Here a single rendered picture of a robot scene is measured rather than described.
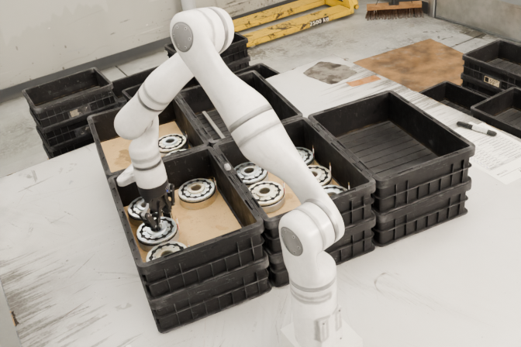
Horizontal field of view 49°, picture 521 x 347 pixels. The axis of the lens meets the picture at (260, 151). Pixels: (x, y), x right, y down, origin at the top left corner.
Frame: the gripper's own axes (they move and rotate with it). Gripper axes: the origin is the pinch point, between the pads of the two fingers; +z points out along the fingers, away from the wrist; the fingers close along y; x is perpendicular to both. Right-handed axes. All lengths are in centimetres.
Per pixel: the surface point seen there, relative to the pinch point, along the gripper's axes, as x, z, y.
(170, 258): -13.9, -7.6, -17.3
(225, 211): -12.3, 2.3, 11.2
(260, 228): -28.8, -7.0, -2.3
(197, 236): -9.3, 2.3, 0.2
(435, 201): -63, 5, 32
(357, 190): -47, -8, 16
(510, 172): -81, 15, 65
